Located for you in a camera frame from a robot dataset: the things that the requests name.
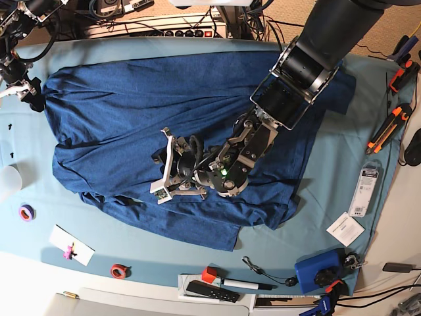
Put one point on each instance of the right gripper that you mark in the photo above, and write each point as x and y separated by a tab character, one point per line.
17	81

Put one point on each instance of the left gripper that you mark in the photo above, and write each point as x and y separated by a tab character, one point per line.
180	159

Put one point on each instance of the blue t-shirt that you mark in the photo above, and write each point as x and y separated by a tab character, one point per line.
108	120

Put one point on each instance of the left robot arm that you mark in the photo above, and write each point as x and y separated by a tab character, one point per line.
302	71

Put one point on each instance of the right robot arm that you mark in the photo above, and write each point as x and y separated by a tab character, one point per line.
16	24

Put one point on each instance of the translucent white plastic cup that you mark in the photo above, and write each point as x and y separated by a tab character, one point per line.
10	182

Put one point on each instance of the purple tape roll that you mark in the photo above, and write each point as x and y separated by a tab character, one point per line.
27	213

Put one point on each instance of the red tape roll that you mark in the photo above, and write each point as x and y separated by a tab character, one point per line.
119	271

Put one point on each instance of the red cube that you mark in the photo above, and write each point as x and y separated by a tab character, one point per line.
209	275

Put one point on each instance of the white paper card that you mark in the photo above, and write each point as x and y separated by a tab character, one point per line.
61	239

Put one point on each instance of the pink small clip toy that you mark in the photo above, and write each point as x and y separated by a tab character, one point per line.
69	252

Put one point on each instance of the black remote control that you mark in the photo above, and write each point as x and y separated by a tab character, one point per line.
211	291

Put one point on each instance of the white power strip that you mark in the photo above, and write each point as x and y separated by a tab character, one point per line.
188	25

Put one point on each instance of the white black marker pen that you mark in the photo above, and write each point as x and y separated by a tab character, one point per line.
246	285

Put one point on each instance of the brass small pin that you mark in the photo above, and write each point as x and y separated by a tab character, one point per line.
70	295

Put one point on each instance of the blue box with knob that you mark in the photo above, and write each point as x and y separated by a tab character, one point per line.
320	271

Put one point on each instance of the light blue table cloth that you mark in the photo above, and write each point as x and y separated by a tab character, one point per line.
326	191

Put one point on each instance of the white leaflet card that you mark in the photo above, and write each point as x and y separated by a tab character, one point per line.
345	229

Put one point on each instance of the packaged blade box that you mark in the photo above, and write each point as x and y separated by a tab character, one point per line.
364	190

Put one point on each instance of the metal carabiner clip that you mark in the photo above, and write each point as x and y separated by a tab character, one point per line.
353	262

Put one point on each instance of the blue orange clamp lower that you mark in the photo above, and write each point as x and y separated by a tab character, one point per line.
326	304

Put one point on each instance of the orange black utility knife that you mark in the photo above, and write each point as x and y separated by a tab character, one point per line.
391	125

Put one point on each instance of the black computer mouse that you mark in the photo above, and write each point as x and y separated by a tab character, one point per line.
412	154

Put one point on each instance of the orange black clamp upper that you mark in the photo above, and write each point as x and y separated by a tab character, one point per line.
402	76

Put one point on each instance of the blue spring clamp upper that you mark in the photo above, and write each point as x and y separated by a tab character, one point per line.
402	49

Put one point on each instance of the black small device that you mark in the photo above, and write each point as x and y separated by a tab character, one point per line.
397	268

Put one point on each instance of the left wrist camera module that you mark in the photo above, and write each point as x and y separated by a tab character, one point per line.
160	190

